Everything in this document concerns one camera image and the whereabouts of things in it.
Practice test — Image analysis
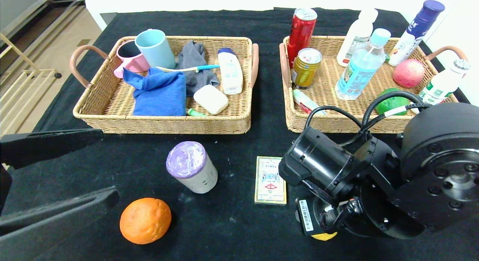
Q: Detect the red Hi-Chew candy pack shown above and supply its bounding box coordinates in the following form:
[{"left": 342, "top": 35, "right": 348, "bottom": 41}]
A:
[{"left": 292, "top": 89, "right": 327, "bottom": 115}]

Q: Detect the clear water bottle blue cap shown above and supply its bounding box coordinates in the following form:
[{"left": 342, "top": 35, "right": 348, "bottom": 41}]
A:
[{"left": 336, "top": 28, "right": 391, "bottom": 101}]

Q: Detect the yellow lemon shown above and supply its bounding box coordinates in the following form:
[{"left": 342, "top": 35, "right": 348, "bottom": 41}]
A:
[{"left": 311, "top": 232, "right": 338, "bottom": 242}]

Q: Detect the wicker basket with food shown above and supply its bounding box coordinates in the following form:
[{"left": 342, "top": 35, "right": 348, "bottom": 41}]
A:
[{"left": 279, "top": 36, "right": 468, "bottom": 134}]

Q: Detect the wicker basket with toiletries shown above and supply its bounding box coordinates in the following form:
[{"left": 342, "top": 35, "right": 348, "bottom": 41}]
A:
[{"left": 70, "top": 36, "right": 259, "bottom": 135}]

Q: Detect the white soap box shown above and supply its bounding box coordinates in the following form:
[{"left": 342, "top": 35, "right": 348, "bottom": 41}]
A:
[{"left": 193, "top": 84, "right": 229, "bottom": 115}]

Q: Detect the white lotion bottle blue cap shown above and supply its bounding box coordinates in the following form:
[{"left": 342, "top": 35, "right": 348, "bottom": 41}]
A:
[{"left": 218, "top": 48, "right": 244, "bottom": 95}]

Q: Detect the playing card box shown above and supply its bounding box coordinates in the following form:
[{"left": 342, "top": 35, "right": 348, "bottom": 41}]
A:
[{"left": 254, "top": 156, "right": 287, "bottom": 206}]

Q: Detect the purple trash bag roll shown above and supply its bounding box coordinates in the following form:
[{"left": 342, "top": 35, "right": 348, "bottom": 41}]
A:
[{"left": 166, "top": 141, "right": 218, "bottom": 194}]

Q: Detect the white and blue toothbrush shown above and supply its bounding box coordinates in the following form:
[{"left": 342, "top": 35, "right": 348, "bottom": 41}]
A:
[{"left": 155, "top": 64, "right": 220, "bottom": 73}]

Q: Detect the blue cloth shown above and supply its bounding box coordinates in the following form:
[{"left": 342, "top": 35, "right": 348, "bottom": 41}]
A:
[{"left": 122, "top": 68, "right": 187, "bottom": 117}]

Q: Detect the gold drink can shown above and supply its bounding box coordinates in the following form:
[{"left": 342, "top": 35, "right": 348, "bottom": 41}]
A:
[{"left": 291, "top": 48, "right": 323, "bottom": 90}]

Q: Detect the grey cloth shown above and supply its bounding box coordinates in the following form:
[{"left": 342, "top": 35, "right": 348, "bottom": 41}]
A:
[{"left": 175, "top": 40, "right": 220, "bottom": 97}]

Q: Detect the black tablecloth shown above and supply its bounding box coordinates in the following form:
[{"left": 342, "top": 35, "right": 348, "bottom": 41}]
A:
[{"left": 0, "top": 7, "right": 479, "bottom": 261}]

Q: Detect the light teal plastic cup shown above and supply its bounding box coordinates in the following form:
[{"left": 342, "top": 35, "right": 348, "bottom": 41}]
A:
[{"left": 135, "top": 29, "right": 176, "bottom": 70}]

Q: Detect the red drink can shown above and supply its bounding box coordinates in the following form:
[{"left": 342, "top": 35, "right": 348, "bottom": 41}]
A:
[{"left": 286, "top": 8, "right": 318, "bottom": 69}]

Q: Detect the pink plastic cup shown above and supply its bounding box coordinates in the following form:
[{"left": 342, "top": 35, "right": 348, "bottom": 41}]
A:
[{"left": 114, "top": 40, "right": 150, "bottom": 79}]

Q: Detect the orange fruit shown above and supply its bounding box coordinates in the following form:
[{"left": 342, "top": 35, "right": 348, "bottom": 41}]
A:
[{"left": 119, "top": 197, "right": 172, "bottom": 245}]

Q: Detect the white table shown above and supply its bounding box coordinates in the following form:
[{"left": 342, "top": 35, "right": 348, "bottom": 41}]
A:
[{"left": 85, "top": 0, "right": 464, "bottom": 32}]

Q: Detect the green citrus fruit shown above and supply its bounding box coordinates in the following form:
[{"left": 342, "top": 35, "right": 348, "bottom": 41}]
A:
[{"left": 375, "top": 88, "right": 410, "bottom": 115}]

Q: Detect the red apple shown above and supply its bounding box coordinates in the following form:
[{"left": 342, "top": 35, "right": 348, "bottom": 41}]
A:
[{"left": 392, "top": 59, "right": 425, "bottom": 89}]

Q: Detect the white bottle purple cap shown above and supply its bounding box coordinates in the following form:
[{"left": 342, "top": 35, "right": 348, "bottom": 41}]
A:
[{"left": 388, "top": 0, "right": 445, "bottom": 67}]

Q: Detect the white yogurt bottle green label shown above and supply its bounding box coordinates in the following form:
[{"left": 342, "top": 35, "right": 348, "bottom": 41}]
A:
[{"left": 412, "top": 59, "right": 470, "bottom": 113}]

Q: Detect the beige wheeled rack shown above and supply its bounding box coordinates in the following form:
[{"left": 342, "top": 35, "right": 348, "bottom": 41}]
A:
[{"left": 0, "top": 33, "right": 63, "bottom": 136}]

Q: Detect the black smooth cable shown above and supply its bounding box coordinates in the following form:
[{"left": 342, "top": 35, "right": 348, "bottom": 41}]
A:
[
  {"left": 304, "top": 105, "right": 364, "bottom": 142},
  {"left": 360, "top": 90, "right": 425, "bottom": 132}
]

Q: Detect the braided cable with white tag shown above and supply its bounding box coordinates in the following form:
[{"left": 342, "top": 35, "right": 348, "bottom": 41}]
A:
[{"left": 363, "top": 103, "right": 431, "bottom": 132}]

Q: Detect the grey metal shelf frame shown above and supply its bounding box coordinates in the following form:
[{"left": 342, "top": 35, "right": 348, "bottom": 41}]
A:
[{"left": 0, "top": 0, "right": 86, "bottom": 40}]

